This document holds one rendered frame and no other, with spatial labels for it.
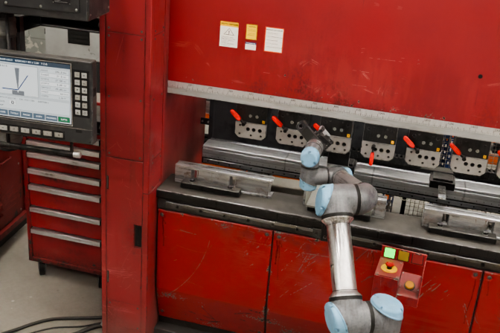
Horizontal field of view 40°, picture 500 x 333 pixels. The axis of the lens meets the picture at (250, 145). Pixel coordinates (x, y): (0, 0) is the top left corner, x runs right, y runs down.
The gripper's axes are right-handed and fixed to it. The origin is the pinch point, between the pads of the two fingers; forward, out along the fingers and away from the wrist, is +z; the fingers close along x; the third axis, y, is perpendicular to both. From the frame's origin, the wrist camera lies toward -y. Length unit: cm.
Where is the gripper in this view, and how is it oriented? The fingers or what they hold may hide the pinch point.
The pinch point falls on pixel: (318, 128)
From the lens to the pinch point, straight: 312.7
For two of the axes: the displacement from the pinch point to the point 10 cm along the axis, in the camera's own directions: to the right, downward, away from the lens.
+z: 2.5, -3.4, 9.1
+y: 7.2, 6.9, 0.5
